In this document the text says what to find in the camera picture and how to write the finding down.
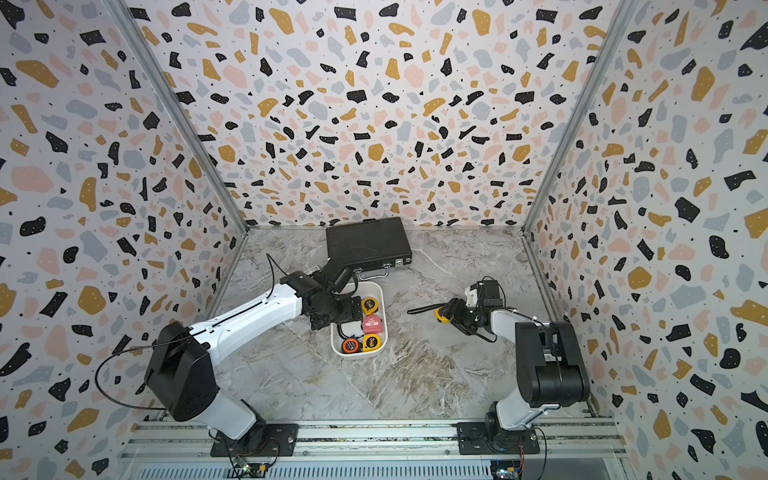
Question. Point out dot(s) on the pink tape measure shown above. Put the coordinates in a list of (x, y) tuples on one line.
[(372, 324)]

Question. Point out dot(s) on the yellow tape measure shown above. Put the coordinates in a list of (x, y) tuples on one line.
[(371, 342), (440, 311), (369, 306)]

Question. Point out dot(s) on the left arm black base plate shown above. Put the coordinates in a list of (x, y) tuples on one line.
[(267, 440)]

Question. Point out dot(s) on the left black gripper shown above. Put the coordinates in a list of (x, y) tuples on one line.
[(349, 315)]

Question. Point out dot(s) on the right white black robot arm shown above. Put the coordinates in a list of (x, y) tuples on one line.
[(550, 371)]

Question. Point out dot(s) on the black hard carrying case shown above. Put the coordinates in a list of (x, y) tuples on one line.
[(369, 245)]

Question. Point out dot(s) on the orange black tape measure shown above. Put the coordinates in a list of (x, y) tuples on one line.
[(351, 346)]

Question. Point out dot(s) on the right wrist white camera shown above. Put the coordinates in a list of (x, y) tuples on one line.
[(473, 295)]

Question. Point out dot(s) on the white plastic storage tray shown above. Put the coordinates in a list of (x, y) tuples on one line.
[(339, 332)]

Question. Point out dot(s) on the aluminium front rail frame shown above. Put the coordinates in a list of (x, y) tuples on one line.
[(558, 448)]

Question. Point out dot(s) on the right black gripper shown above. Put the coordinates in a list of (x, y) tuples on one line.
[(454, 311)]

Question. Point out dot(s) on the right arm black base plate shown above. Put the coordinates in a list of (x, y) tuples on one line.
[(498, 438)]

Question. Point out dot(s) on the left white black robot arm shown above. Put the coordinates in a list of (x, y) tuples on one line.
[(181, 370)]

